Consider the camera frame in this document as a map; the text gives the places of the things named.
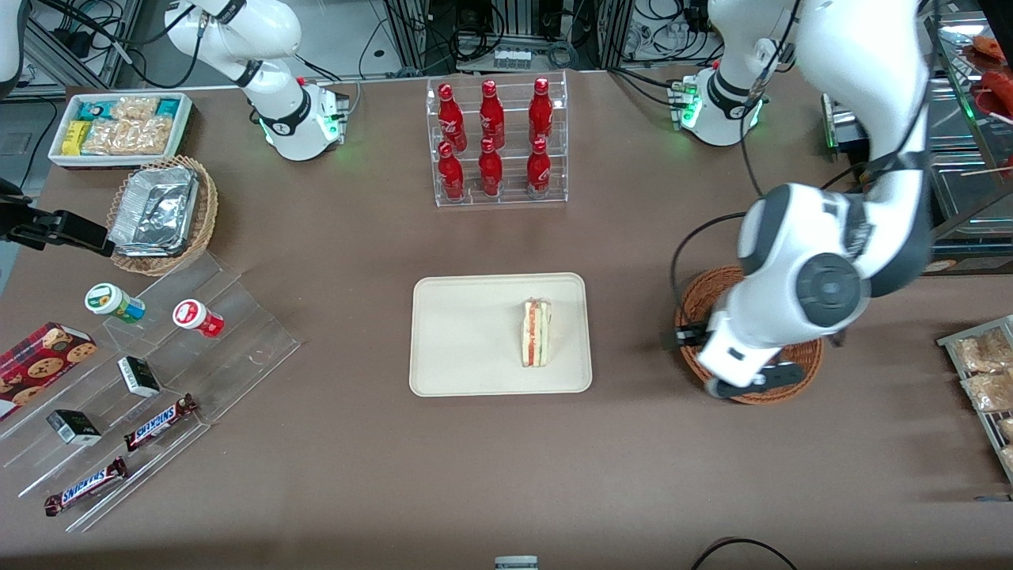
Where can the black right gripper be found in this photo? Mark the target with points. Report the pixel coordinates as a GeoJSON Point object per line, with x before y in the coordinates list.
{"type": "Point", "coordinates": [36, 225]}

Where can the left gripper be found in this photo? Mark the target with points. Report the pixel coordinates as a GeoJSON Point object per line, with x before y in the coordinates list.
{"type": "Point", "coordinates": [692, 335]}

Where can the triangular sandwich with red filling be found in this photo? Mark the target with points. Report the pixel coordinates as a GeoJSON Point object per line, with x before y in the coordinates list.
{"type": "Point", "coordinates": [536, 336]}

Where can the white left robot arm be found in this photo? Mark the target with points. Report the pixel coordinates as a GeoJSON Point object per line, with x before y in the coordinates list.
{"type": "Point", "coordinates": [863, 47]}

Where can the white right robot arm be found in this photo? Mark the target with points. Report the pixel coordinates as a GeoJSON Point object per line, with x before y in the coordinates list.
{"type": "Point", "coordinates": [277, 119]}

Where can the dark brown wicker basket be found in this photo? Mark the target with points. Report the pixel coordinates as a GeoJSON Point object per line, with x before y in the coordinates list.
{"type": "Point", "coordinates": [708, 293]}

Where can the silver foil tray stack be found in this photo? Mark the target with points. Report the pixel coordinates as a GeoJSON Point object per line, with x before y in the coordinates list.
{"type": "Point", "coordinates": [154, 210]}

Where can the light tan wicker basket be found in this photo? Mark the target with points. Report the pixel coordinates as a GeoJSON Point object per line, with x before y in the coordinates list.
{"type": "Point", "coordinates": [204, 229]}

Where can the cream rectangular serving tray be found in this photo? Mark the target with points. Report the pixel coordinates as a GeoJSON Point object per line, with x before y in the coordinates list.
{"type": "Point", "coordinates": [467, 340]}

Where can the white plastic snack bin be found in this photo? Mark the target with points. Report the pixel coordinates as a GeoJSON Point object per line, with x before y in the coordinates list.
{"type": "Point", "coordinates": [111, 161]}

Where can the green lid snack cup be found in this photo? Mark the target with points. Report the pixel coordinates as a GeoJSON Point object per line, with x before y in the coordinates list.
{"type": "Point", "coordinates": [111, 301]}

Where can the yellow snack pack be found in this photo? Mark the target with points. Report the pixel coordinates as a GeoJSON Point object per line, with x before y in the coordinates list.
{"type": "Point", "coordinates": [75, 138]}

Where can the large clear cracker bag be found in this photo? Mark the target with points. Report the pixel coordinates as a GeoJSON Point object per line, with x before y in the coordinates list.
{"type": "Point", "coordinates": [127, 136]}

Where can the teal snack pack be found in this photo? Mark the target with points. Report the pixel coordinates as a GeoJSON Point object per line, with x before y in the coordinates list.
{"type": "Point", "coordinates": [96, 109]}
{"type": "Point", "coordinates": [168, 108]}

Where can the small clear cracker bag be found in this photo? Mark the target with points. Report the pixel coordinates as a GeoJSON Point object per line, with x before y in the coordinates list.
{"type": "Point", "coordinates": [134, 108]}

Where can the red chocolate cookie box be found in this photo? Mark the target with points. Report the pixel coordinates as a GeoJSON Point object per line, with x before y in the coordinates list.
{"type": "Point", "coordinates": [39, 368]}

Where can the red lid snack cup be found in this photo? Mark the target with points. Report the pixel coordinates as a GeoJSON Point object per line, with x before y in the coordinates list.
{"type": "Point", "coordinates": [194, 317]}

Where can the small black carton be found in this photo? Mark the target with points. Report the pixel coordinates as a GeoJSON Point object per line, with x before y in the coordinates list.
{"type": "Point", "coordinates": [73, 427]}
{"type": "Point", "coordinates": [138, 376]}

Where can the clear acrylic stepped display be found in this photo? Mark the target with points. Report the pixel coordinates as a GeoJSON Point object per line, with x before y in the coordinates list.
{"type": "Point", "coordinates": [237, 317]}

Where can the Snickers chocolate bar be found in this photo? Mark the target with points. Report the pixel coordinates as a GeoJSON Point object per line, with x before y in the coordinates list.
{"type": "Point", "coordinates": [158, 423]}
{"type": "Point", "coordinates": [85, 487]}

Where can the red cola bottle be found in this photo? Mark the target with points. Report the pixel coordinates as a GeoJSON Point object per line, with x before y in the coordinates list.
{"type": "Point", "coordinates": [449, 115]}
{"type": "Point", "coordinates": [491, 111]}
{"type": "Point", "coordinates": [538, 165]}
{"type": "Point", "coordinates": [490, 168]}
{"type": "Point", "coordinates": [540, 107]}
{"type": "Point", "coordinates": [451, 170]}

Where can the small grey box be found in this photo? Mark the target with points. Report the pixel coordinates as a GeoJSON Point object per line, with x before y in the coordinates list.
{"type": "Point", "coordinates": [516, 563]}

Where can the clear bag of pastries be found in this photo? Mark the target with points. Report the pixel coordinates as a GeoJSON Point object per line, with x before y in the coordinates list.
{"type": "Point", "coordinates": [989, 390]}
{"type": "Point", "coordinates": [981, 352]}

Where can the black hot food display case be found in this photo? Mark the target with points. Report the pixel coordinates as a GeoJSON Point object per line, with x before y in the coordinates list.
{"type": "Point", "coordinates": [973, 229]}

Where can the white power strip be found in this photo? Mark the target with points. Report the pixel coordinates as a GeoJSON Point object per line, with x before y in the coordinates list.
{"type": "Point", "coordinates": [513, 58]}

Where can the clear acrylic bottle rack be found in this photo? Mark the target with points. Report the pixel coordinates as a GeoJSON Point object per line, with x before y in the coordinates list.
{"type": "Point", "coordinates": [431, 87]}

